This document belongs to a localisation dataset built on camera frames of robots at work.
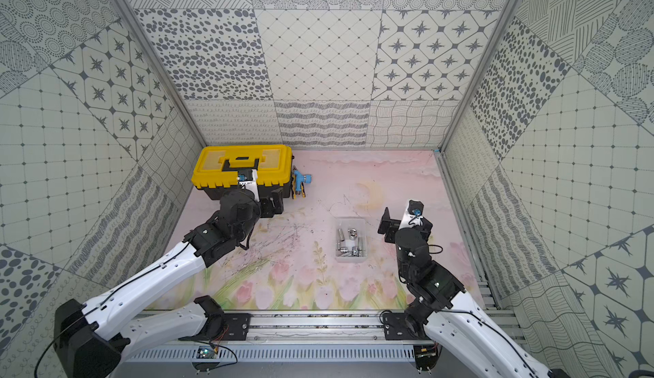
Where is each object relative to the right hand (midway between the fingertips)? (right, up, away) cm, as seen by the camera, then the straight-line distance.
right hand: (403, 213), depth 75 cm
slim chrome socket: (-18, -12, +17) cm, 27 cm away
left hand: (-42, +8, +1) cm, 43 cm away
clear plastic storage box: (-15, -13, +16) cm, 25 cm away
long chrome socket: (-12, -15, +15) cm, 24 cm away
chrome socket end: (-14, -16, +13) cm, 25 cm away
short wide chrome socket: (-14, -10, +16) cm, 24 cm away
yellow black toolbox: (-64, +13, +16) cm, 67 cm away
